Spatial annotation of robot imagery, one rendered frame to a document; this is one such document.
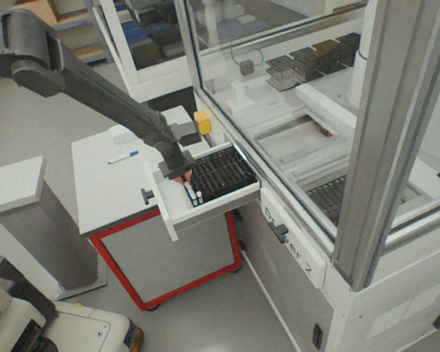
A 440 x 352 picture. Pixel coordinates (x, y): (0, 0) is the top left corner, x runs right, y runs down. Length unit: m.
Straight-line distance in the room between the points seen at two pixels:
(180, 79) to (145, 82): 0.18
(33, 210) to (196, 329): 0.95
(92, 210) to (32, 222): 0.46
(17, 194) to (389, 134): 1.42
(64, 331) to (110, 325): 0.20
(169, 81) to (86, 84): 1.17
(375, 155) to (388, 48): 0.14
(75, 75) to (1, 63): 0.10
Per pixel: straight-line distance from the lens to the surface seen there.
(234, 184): 1.00
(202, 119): 1.29
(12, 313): 1.13
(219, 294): 1.80
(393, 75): 0.43
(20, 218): 1.69
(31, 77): 0.53
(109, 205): 1.28
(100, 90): 0.62
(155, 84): 1.73
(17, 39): 0.54
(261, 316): 1.74
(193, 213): 0.96
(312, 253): 0.80
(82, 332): 1.62
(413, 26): 0.40
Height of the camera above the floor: 1.60
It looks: 43 degrees down
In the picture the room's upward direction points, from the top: 11 degrees counter-clockwise
